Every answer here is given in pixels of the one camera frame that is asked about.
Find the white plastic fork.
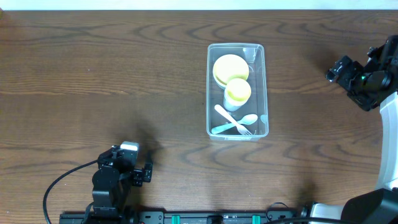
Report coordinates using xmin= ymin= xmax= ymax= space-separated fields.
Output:
xmin=215 ymin=105 xmax=252 ymax=136

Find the mint green plastic spoon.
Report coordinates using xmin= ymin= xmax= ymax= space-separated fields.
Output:
xmin=210 ymin=113 xmax=259 ymax=136

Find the white plastic cup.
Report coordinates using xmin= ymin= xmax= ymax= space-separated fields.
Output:
xmin=223 ymin=91 xmax=245 ymax=111

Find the white plastic bowl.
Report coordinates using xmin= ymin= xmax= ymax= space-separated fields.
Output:
xmin=213 ymin=76 xmax=226 ymax=90

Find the yellow plastic cup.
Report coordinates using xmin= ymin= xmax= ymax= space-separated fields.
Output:
xmin=225 ymin=78 xmax=251 ymax=101

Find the clear plastic container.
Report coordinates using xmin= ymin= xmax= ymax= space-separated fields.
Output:
xmin=206 ymin=43 xmax=269 ymax=141

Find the yellow plastic bowl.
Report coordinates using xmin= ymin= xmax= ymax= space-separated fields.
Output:
xmin=213 ymin=54 xmax=249 ymax=85

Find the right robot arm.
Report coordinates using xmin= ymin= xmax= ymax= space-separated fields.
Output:
xmin=302 ymin=35 xmax=397 ymax=224

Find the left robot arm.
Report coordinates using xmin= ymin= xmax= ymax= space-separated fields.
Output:
xmin=92 ymin=147 xmax=153 ymax=219

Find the black mounting rail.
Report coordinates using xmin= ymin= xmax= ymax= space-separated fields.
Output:
xmin=59 ymin=210 xmax=297 ymax=224

